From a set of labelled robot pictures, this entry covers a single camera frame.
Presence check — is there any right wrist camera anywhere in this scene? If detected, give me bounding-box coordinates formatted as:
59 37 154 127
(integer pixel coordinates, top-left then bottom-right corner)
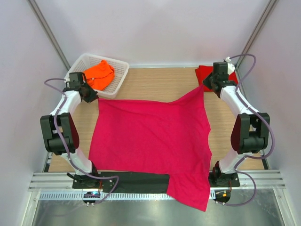
224 57 235 75

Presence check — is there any aluminium corner post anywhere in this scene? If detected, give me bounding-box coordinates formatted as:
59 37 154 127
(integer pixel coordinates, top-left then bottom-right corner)
241 0 279 54
27 0 71 70

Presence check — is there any magenta pink t-shirt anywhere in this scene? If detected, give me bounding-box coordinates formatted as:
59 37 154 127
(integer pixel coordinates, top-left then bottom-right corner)
89 86 212 211

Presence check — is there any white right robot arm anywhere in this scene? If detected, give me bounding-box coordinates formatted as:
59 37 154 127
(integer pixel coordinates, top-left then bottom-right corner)
203 60 270 187

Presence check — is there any folded red t-shirt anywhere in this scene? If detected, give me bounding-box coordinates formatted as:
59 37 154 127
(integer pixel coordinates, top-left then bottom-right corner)
195 65 238 85

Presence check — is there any orange t-shirt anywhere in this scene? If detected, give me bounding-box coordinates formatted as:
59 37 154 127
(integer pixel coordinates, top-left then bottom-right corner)
83 60 115 91

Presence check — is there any white plastic basket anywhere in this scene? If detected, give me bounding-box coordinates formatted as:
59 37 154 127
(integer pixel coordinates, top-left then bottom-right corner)
65 53 129 99

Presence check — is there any white slotted cable duct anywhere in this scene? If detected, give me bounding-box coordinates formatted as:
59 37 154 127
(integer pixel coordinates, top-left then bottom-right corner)
39 191 216 201

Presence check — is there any right aluminium corner post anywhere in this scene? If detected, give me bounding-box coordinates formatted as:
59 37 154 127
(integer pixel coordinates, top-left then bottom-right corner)
241 0 279 54

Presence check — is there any left aluminium corner post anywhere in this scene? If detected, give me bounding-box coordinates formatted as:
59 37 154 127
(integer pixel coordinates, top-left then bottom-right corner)
27 0 71 70

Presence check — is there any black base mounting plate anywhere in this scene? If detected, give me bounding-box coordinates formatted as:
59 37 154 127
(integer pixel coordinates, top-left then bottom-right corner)
67 172 240 194

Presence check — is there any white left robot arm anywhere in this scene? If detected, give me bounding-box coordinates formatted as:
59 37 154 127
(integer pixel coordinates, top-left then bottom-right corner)
40 72 100 189

